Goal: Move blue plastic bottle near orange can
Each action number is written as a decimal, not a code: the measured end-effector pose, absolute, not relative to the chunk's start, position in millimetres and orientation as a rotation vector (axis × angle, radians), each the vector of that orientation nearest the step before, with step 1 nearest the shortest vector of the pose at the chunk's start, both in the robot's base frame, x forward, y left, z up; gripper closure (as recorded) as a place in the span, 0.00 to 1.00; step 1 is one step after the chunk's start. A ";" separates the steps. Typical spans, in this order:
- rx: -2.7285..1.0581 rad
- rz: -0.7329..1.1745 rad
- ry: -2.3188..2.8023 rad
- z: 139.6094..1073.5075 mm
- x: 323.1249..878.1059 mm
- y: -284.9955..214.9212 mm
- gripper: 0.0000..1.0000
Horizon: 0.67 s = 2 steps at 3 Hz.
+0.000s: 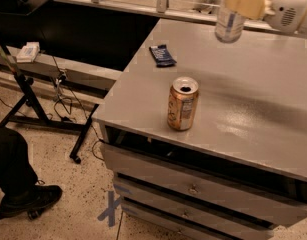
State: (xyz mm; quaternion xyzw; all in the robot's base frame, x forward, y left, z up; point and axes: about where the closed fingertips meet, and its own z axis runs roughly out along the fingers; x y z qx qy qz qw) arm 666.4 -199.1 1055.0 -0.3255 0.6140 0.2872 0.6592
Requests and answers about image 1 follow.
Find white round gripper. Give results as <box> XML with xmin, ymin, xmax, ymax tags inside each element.
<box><xmin>224</xmin><ymin>0</ymin><xmax>307</xmax><ymax>35</ymax></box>

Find clear plastic water bottle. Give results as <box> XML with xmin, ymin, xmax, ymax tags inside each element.
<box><xmin>215</xmin><ymin>0</ymin><xmax>246</xmax><ymax>43</ymax></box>

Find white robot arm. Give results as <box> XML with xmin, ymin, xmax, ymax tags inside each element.
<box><xmin>224</xmin><ymin>0</ymin><xmax>307</xmax><ymax>38</ymax></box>

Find orange soda can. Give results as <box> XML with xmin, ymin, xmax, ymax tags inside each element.
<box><xmin>167</xmin><ymin>77</ymin><xmax>199</xmax><ymax>131</ymax></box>

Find dark blue snack bar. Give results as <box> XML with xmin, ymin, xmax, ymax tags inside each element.
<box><xmin>149</xmin><ymin>44</ymin><xmax>176</xmax><ymax>67</ymax></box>

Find grey drawer cabinet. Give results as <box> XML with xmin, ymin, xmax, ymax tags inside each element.
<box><xmin>96</xmin><ymin>20</ymin><xmax>307</xmax><ymax>240</ymax></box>

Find metal window railing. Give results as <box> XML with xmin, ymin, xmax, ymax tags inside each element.
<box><xmin>56</xmin><ymin>0</ymin><xmax>307</xmax><ymax>38</ymax></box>

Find white box on ledge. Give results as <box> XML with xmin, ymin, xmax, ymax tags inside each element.
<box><xmin>16</xmin><ymin>42</ymin><xmax>40</xmax><ymax>63</ymax></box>

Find black metal stand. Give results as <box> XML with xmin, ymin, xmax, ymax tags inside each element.
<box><xmin>0</xmin><ymin>43</ymin><xmax>99</xmax><ymax>164</ymax></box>

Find blue tape cross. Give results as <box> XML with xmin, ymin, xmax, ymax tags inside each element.
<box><xmin>97</xmin><ymin>184</ymin><xmax>130</xmax><ymax>227</ymax></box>

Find black trouser leg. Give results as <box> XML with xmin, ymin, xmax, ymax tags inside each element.
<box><xmin>0</xmin><ymin>127</ymin><xmax>38</xmax><ymax>196</ymax></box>

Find black shoe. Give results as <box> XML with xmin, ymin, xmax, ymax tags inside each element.
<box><xmin>0</xmin><ymin>185</ymin><xmax>62</xmax><ymax>218</ymax></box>

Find black floor cables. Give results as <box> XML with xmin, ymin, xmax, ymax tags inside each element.
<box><xmin>51</xmin><ymin>55</ymin><xmax>106</xmax><ymax>162</ymax></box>

